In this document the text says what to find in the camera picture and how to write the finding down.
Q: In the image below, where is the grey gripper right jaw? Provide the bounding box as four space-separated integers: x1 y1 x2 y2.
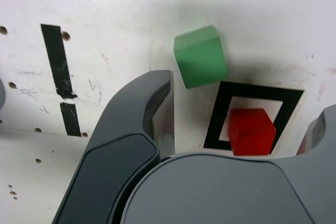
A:
115 104 336 224

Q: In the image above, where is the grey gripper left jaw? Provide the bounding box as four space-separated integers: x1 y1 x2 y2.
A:
54 69 176 224

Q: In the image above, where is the red cube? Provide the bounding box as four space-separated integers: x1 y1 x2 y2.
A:
227 108 277 157

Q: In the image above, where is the green cube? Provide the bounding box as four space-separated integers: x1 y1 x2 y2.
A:
173 25 229 89

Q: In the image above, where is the black tape square outline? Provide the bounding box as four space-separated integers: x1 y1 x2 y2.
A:
203 80 306 154

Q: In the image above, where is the black tape strip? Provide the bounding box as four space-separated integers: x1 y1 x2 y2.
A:
40 23 82 138

